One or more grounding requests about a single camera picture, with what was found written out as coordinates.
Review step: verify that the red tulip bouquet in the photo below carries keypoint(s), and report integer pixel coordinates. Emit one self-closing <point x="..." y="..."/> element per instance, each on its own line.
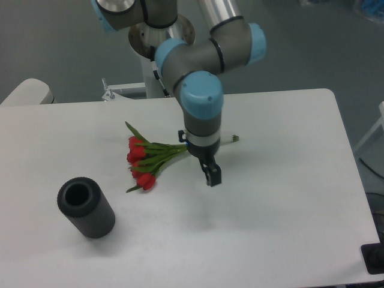
<point x="148" y="159"/>

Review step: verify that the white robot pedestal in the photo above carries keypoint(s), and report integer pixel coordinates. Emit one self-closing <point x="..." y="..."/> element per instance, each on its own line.
<point x="147" y="69"/>

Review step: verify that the dark grey ribbed vase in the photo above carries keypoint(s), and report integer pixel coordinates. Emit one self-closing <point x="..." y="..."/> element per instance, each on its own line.
<point x="82" y="201"/>

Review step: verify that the white metal bracket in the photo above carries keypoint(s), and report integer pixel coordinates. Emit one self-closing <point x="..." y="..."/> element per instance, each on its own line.
<point x="128" y="91"/>

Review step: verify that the white furniture frame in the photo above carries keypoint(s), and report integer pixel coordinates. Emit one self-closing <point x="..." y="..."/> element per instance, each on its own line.
<point x="372" y="135"/>

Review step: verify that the white chair armrest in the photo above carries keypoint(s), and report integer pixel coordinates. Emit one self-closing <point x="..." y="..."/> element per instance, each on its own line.
<point x="30" y="92"/>

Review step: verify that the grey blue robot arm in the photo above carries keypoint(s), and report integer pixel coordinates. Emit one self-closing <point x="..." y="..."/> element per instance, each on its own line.
<point x="190" y="71"/>

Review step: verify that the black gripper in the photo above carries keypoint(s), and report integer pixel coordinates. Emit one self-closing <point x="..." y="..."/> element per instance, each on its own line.
<point x="204" y="148"/>

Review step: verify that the blue items clear bag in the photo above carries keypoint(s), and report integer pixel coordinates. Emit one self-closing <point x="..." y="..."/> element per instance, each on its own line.
<point x="369" y="9"/>

